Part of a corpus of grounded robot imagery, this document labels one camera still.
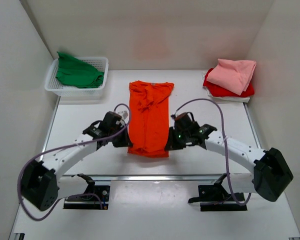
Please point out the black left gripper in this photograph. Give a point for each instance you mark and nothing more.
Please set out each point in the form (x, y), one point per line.
(125, 141)

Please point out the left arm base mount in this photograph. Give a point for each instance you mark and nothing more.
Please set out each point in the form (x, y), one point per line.
(81, 192)

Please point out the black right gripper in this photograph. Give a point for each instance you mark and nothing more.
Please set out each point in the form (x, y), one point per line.
(171, 145)

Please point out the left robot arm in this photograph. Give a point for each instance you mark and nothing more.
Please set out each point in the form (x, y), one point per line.
(43, 182)

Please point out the red folded t shirt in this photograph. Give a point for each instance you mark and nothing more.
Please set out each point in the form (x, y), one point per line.
(218, 91)

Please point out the green t shirt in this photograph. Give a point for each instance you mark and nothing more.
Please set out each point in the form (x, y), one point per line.
(77, 73)

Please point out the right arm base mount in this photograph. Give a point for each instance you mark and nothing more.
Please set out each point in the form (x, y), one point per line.
(215, 198)

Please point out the white plastic basket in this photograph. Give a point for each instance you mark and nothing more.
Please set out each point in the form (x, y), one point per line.
(54, 86)

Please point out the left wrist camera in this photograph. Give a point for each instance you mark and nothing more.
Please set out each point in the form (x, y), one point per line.
(124, 115)

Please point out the orange t shirt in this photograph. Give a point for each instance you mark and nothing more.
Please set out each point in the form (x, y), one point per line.
(149, 126)

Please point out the pink folded t shirt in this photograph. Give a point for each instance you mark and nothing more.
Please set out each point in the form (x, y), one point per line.
(233, 75)

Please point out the white folded t shirt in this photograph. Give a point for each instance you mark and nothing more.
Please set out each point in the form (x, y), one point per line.
(229, 98)

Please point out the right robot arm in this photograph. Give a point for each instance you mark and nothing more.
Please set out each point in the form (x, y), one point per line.
(268, 172)

